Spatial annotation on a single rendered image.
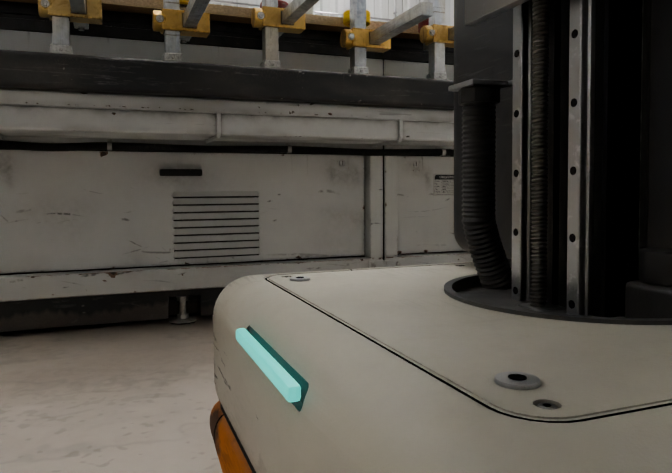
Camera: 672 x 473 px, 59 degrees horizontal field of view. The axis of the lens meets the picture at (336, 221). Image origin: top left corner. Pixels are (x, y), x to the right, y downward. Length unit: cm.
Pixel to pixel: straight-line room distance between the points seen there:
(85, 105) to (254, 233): 61
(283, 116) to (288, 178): 29
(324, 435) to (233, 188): 148
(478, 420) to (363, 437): 7
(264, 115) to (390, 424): 135
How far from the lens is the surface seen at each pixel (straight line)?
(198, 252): 180
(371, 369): 37
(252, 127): 160
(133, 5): 175
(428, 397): 32
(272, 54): 161
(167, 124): 156
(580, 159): 57
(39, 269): 179
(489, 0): 63
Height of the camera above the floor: 39
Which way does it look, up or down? 3 degrees down
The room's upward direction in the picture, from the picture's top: straight up
